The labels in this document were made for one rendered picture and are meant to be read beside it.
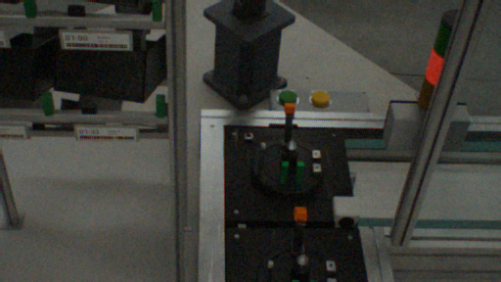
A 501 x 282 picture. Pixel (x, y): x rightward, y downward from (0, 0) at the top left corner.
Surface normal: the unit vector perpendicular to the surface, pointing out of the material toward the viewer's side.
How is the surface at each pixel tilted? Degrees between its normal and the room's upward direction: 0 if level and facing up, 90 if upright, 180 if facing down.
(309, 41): 0
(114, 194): 0
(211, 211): 0
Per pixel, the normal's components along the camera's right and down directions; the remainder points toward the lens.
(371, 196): 0.06, -0.70
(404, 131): 0.03, 0.71
